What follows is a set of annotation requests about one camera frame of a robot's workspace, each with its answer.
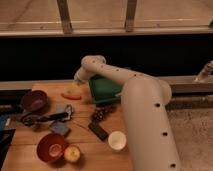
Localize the red pepper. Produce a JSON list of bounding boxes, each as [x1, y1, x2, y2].
[[61, 93, 82, 100]]

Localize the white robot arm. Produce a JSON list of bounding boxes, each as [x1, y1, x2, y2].
[[74, 55, 181, 171]]

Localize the green plastic tray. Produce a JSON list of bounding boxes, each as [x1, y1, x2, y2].
[[89, 75, 122, 105]]

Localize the bunch of dark grapes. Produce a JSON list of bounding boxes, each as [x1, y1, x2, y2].
[[91, 105, 116, 122]]

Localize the purple bowl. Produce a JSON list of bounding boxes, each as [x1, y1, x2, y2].
[[21, 90, 48, 112]]

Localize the wooden cutting board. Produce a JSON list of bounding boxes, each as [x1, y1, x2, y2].
[[1, 82, 133, 171]]

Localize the black remote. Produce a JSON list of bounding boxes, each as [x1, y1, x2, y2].
[[88, 122, 108, 141]]

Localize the red bowl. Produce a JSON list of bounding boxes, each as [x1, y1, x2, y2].
[[36, 133, 68, 164]]

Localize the white cup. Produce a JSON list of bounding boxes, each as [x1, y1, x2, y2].
[[108, 131, 127, 152]]

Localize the apple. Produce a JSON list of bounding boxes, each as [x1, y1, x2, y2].
[[64, 145, 81, 163]]

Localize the black handled tool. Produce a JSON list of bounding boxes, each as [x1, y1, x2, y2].
[[21, 112, 68, 126]]

